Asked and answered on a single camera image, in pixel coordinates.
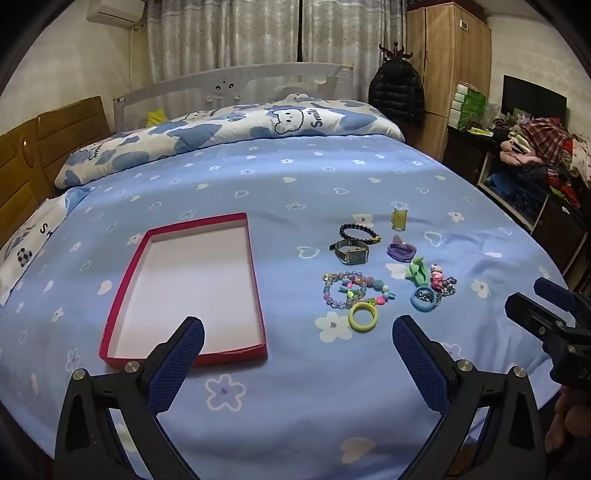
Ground blue floral bed sheet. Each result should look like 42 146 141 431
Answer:
0 134 571 480

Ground black puffer jacket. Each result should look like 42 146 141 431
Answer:
368 62 426 125

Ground person's right hand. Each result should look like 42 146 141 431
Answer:
545 387 591 454

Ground yellow ring bracelet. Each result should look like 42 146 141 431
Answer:
348 302 378 332

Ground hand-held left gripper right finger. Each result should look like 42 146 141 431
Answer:
392 315 546 480

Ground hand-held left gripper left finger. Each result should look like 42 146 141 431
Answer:
54 316 205 480

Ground silver chain bracelet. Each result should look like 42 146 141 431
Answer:
414 277 458 309

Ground black monitor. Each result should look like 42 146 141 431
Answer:
502 75 568 125

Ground grey patterned curtains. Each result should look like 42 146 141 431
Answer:
147 0 407 100

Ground colourful chunky bead bracelet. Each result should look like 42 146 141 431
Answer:
339 273 396 306

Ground blue folded cloth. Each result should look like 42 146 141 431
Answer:
485 171 546 222

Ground stack of green tissue packs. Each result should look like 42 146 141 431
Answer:
450 82 488 132

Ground dark cabinet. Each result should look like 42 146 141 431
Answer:
443 124 591 296

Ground green bow hair tie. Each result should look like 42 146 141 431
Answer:
405 256 430 283

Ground white printed pillow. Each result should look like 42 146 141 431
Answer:
0 187 93 308

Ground black bead bracelet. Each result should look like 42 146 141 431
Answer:
339 223 382 245

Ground cloud print duvet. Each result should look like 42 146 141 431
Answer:
54 95 406 189

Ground clear pastel bead bracelet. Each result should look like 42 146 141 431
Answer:
322 271 365 309

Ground dark coat rack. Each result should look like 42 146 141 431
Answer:
378 41 414 63

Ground white air conditioner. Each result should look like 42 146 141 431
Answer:
88 0 145 26

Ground purple hair tie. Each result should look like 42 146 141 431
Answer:
387 235 419 263

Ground grey bed rail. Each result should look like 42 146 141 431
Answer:
113 62 356 125

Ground wooden headboard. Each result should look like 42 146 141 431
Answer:
0 96 112 250

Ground red shallow box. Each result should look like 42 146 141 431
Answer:
98 212 269 370

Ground blue hair tie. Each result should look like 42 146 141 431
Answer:
410 286 437 313

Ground square face wristwatch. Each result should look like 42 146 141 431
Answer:
329 239 370 265

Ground wooden wardrobe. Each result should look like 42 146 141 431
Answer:
406 2 492 162

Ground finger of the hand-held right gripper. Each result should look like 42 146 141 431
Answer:
505 293 583 354
534 277 591 319

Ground pile of clothes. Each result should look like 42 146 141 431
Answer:
492 111 591 208

